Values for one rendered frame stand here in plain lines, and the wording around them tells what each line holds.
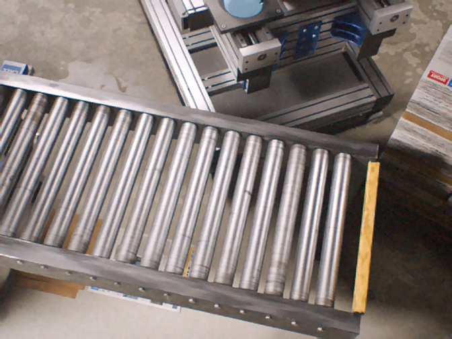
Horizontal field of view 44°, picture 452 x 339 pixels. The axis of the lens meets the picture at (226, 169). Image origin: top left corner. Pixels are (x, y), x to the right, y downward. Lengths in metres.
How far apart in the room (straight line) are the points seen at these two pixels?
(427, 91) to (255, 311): 0.88
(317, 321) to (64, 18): 2.15
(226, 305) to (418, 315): 1.12
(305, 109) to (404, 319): 0.93
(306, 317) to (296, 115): 1.14
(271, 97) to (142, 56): 0.74
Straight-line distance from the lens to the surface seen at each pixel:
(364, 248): 1.49
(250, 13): 1.68
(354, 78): 2.55
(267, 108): 2.39
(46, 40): 2.98
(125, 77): 2.76
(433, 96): 1.86
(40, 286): 2.35
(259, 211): 1.50
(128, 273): 1.45
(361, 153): 1.63
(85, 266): 1.47
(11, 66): 1.94
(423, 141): 2.03
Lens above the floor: 2.16
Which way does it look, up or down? 62 degrees down
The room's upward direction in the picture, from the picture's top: 3 degrees clockwise
